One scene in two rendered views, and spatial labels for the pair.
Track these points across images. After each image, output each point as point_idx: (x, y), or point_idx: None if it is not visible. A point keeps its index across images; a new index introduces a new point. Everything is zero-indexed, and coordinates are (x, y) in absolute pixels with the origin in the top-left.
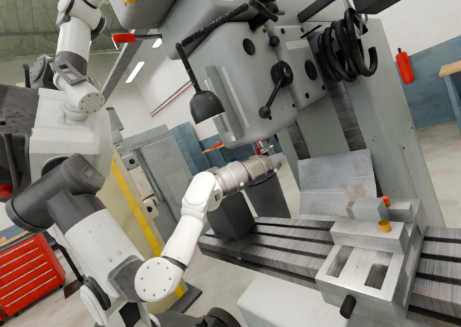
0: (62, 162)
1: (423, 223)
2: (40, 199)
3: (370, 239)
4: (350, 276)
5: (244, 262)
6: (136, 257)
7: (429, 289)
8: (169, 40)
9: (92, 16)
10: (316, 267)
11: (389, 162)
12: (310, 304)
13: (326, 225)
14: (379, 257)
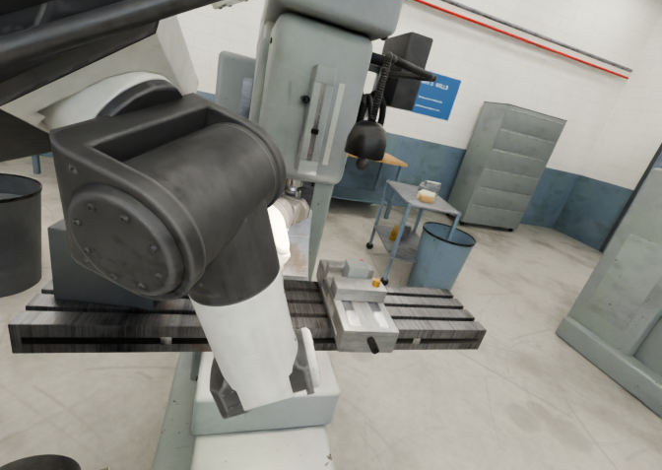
0: (169, 100)
1: None
2: (240, 212)
3: (368, 293)
4: (367, 322)
5: (178, 342)
6: (298, 330)
7: None
8: None
9: None
10: (307, 325)
11: (319, 228)
12: None
13: (283, 284)
14: (372, 306)
